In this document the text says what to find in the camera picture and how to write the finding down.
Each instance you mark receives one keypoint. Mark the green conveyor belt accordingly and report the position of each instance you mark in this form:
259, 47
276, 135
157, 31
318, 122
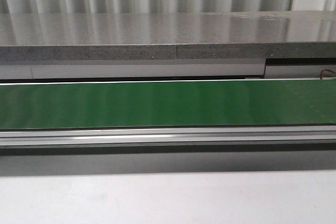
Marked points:
167, 103

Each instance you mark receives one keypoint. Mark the aluminium conveyor frame rail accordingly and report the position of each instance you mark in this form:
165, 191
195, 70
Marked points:
167, 139

